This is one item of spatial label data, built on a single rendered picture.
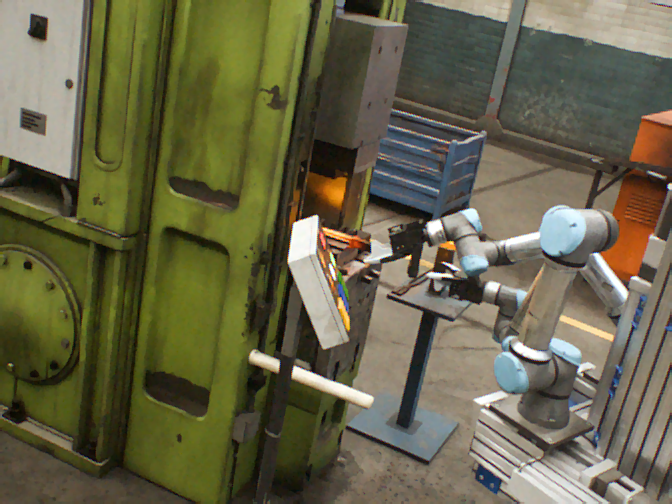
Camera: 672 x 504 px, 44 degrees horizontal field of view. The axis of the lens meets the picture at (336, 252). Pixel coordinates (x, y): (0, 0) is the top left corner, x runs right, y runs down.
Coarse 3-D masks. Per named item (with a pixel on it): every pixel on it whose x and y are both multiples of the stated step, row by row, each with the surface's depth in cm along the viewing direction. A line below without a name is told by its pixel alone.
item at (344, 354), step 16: (368, 256) 313; (352, 272) 295; (368, 272) 309; (288, 288) 299; (352, 288) 297; (368, 288) 315; (352, 304) 303; (368, 304) 321; (304, 320) 302; (352, 320) 309; (368, 320) 328; (304, 336) 304; (352, 336) 315; (304, 352) 306; (320, 352) 299; (336, 352) 303; (352, 352) 321; (304, 368) 305; (320, 368) 301; (336, 368) 312
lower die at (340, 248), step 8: (328, 240) 299; (336, 240) 300; (344, 240) 299; (336, 248) 295; (344, 248) 295; (352, 248) 303; (336, 256) 291; (344, 256) 298; (352, 256) 305; (344, 264) 300
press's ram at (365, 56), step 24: (336, 24) 265; (360, 24) 261; (384, 24) 269; (336, 48) 267; (360, 48) 263; (384, 48) 271; (336, 72) 269; (360, 72) 265; (384, 72) 278; (336, 96) 271; (360, 96) 267; (384, 96) 285; (336, 120) 273; (360, 120) 271; (384, 120) 292; (336, 144) 275; (360, 144) 280
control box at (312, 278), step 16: (304, 224) 251; (320, 224) 254; (304, 240) 237; (320, 240) 242; (304, 256) 224; (320, 256) 230; (304, 272) 226; (320, 272) 226; (336, 272) 254; (304, 288) 227; (320, 288) 227; (336, 288) 242; (304, 304) 229; (320, 304) 229; (336, 304) 231; (320, 320) 231; (336, 320) 231; (320, 336) 232; (336, 336) 232
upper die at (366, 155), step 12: (324, 144) 282; (372, 144) 289; (312, 156) 285; (324, 156) 283; (336, 156) 281; (348, 156) 280; (360, 156) 281; (372, 156) 292; (336, 168) 282; (348, 168) 281; (360, 168) 285
